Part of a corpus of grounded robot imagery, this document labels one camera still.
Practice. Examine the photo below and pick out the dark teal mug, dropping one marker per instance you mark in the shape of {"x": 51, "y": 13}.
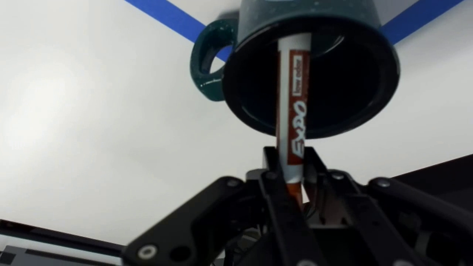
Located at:
{"x": 353, "y": 66}

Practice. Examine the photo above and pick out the orange expo marker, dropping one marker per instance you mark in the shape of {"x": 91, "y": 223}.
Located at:
{"x": 292, "y": 80}

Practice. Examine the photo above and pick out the blue tape strip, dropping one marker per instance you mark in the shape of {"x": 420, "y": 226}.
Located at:
{"x": 414, "y": 17}
{"x": 170, "y": 16}

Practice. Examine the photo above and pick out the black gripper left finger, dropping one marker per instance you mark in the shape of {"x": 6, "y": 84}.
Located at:
{"x": 207, "y": 223}

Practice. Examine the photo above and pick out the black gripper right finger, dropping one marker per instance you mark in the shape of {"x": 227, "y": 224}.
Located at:
{"x": 421, "y": 217}

